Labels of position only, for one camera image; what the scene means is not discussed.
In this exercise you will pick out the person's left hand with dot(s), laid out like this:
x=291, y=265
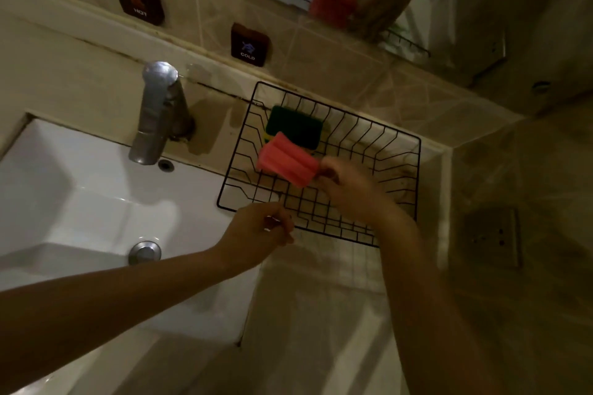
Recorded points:
x=252, y=237

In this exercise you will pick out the person's right hand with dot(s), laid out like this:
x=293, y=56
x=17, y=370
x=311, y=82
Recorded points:
x=356, y=195

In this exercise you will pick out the person's right fingers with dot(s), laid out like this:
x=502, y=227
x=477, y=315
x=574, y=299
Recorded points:
x=329, y=172

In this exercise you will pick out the person's left fingers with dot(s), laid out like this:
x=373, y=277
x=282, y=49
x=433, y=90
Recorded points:
x=278, y=223

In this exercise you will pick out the pink ribbed sponge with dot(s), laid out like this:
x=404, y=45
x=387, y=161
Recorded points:
x=287, y=163

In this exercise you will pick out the person's left forearm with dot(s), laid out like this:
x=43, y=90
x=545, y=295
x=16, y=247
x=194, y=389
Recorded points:
x=102, y=306

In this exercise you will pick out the person's right forearm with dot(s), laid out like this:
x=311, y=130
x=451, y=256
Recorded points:
x=426, y=311

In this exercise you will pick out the green scouring sponge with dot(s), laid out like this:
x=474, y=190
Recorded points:
x=296, y=127

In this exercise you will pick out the chrome sink drain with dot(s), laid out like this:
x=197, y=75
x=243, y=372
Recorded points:
x=144, y=252

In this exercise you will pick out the dark sign with blue symbol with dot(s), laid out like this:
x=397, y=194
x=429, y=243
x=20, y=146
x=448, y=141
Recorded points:
x=250, y=44

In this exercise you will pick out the chrome faucet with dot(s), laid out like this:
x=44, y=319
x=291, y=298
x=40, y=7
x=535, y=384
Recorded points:
x=155, y=112

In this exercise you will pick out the white ceramic sink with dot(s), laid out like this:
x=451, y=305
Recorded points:
x=92, y=232

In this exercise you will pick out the metal wall socket plate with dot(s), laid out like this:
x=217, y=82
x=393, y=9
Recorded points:
x=495, y=238

